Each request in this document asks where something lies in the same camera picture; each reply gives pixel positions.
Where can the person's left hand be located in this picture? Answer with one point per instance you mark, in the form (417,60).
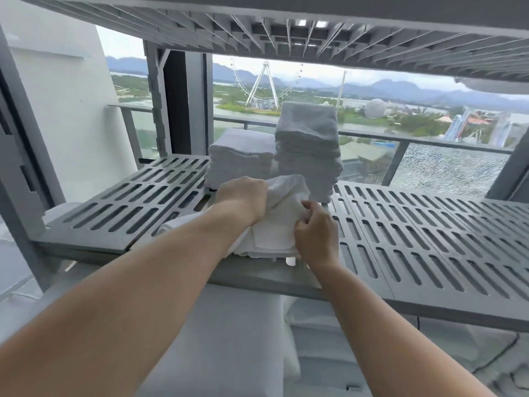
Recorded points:
(244,198)

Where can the person's right hand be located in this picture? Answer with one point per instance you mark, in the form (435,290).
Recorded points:
(318,239)

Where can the white hand towel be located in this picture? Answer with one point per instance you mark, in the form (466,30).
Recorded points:
(281,219)
(308,119)

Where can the person's left forearm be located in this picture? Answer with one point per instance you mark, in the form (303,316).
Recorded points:
(124,310)

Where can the person's right forearm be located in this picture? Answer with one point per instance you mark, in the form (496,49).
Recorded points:
(384,334)

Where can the grey slotted shelf board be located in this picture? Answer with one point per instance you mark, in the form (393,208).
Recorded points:
(264,279)

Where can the stack of black-piped white pillows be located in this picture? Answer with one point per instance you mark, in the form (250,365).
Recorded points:
(322,326)

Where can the grey roofed building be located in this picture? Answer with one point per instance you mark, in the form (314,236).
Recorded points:
(368,161)

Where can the white ferris wheel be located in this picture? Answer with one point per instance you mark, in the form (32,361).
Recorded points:
(262,86)

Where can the white dome building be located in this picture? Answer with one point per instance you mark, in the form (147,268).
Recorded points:
(375,108)

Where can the tall thin tower ride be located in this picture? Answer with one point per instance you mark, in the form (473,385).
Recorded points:
(341,90)

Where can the glass balcony railing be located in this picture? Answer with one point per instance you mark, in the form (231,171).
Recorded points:
(446,169)

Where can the blue water slide structure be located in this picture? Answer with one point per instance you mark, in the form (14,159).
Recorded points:
(467,126)

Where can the grey ribbed shelf board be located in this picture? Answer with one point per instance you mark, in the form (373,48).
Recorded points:
(413,37)

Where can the white hanging sheet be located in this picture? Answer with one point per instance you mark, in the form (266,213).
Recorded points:
(496,85)

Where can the dark window frame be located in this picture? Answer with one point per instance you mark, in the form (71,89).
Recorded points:
(190,103)
(512,173)

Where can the grey notched shelf post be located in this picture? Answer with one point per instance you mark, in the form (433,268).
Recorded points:
(159,103)
(16,210)

